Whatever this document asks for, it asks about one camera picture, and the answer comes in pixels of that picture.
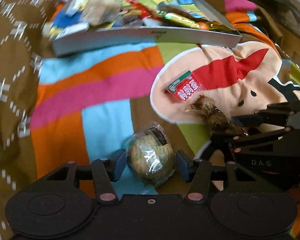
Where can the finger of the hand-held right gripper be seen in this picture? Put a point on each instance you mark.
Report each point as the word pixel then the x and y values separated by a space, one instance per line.
pixel 252 140
pixel 250 120

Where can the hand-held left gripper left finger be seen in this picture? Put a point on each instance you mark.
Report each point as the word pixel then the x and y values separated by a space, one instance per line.
pixel 118 165

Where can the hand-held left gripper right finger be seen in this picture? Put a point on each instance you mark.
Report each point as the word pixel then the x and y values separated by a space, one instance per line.
pixel 183 166

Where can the round green pastry packet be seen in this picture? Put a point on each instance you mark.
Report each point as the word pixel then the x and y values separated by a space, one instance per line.
pixel 147 157

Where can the quail egg packet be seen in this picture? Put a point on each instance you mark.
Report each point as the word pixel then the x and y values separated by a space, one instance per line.
pixel 187 90

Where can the yellow brown snack packet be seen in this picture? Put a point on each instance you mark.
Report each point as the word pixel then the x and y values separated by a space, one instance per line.
pixel 185 21

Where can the grey box with cartoon lining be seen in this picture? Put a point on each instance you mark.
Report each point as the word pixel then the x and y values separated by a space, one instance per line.
pixel 140 36

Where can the red snack packet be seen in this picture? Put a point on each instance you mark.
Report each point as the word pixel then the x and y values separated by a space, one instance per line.
pixel 140 5

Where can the colourful printed blanket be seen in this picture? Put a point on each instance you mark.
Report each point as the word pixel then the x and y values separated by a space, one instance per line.
pixel 102 80

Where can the orange tangerine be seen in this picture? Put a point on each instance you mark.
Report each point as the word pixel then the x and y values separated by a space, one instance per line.
pixel 202 26

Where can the dark grey cloth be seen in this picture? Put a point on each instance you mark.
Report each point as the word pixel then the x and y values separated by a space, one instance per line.
pixel 277 5

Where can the brown patterned blanket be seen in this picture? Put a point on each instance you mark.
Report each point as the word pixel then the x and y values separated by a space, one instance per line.
pixel 10 80

